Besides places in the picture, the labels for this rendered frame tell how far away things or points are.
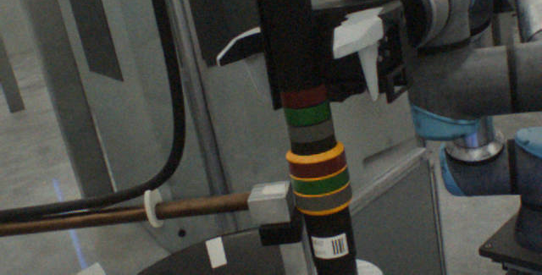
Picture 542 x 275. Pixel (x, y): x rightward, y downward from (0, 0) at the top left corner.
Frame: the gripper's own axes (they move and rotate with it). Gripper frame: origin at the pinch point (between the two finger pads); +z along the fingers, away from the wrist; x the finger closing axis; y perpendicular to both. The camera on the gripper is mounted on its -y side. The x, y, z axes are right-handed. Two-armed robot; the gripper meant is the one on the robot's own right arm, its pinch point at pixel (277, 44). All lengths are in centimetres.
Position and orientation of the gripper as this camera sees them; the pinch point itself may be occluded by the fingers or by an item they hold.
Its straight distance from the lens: 39.4
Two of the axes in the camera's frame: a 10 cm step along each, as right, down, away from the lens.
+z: -5.5, 3.4, -7.7
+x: -8.2, 0.0, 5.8
